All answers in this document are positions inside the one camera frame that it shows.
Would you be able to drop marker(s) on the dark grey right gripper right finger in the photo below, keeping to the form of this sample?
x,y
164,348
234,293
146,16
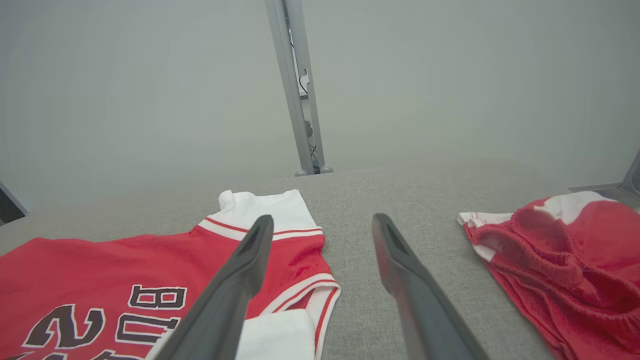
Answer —
x,y
425,320

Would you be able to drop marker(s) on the grey metal partition post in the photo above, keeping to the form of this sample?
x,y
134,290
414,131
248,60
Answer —
x,y
292,75

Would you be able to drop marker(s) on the grey floor rail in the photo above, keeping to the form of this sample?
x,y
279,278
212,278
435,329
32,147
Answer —
x,y
597,188

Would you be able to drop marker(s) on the red shorts with white panel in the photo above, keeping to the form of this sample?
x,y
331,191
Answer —
x,y
575,270

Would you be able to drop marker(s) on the grey partition frame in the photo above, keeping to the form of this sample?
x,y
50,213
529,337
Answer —
x,y
7,207

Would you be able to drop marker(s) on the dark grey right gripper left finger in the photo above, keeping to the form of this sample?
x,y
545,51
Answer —
x,y
220,310

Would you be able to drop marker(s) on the red basketball jersey white trim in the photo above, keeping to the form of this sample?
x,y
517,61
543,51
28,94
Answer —
x,y
100,265

